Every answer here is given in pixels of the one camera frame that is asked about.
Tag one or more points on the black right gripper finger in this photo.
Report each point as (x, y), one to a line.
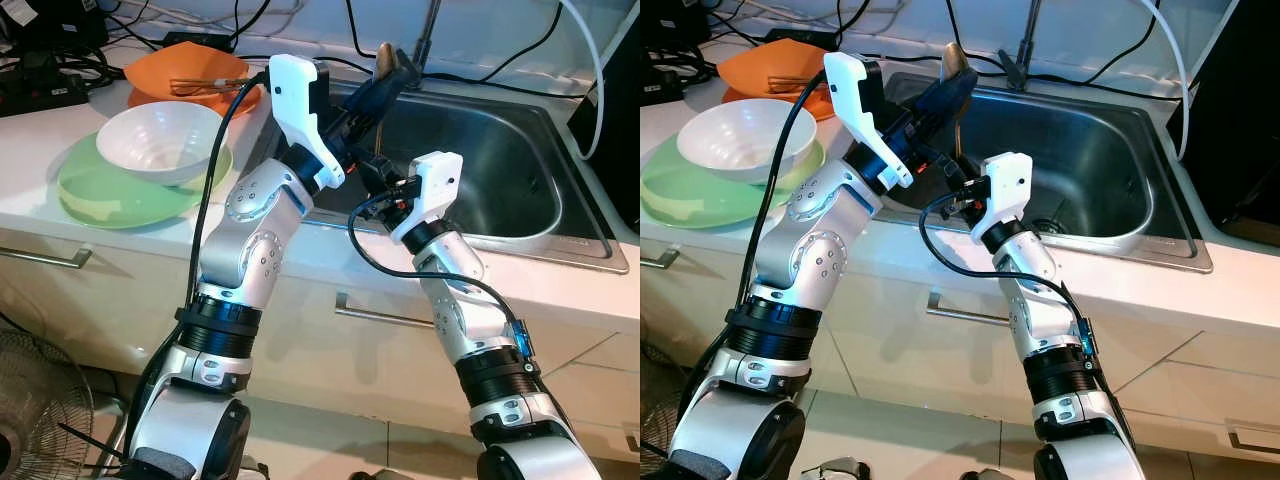
(957, 170)
(378, 170)

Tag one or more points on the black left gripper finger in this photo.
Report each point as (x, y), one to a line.
(392, 106)
(950, 106)
(385, 90)
(942, 90)

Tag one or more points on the light green plate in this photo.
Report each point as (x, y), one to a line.
(100, 200)
(680, 200)

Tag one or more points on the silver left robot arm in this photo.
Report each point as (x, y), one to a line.
(245, 255)
(810, 250)

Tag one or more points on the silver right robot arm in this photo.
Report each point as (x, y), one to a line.
(1035, 300)
(465, 310)

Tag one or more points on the dark sink faucet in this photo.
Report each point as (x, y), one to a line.
(420, 60)
(1018, 62)

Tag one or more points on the stainless steel sink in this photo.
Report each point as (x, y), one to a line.
(490, 170)
(1100, 160)

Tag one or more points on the brown wooden utensil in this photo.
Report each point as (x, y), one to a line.
(205, 86)
(795, 85)

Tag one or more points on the black power adapter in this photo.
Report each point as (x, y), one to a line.
(797, 36)
(198, 41)

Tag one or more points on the orange plate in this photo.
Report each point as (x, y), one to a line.
(740, 102)
(145, 103)
(160, 68)
(755, 68)

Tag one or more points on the white bowl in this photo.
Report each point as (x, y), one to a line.
(160, 140)
(740, 140)

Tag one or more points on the white sink counter cabinet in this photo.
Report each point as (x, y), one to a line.
(900, 350)
(300, 340)

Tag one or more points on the tall black appliance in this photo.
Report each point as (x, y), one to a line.
(1245, 120)
(620, 120)

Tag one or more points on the black power strip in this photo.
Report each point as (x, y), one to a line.
(665, 88)
(40, 90)

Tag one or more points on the black floor fan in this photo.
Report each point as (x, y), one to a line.
(657, 410)
(40, 400)

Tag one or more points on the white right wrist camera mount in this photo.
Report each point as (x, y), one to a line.
(1005, 185)
(435, 185)

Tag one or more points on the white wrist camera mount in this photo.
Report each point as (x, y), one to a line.
(435, 185)
(1005, 185)
(295, 100)
(850, 100)

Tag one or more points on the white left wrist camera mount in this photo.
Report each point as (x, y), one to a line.
(295, 100)
(850, 100)

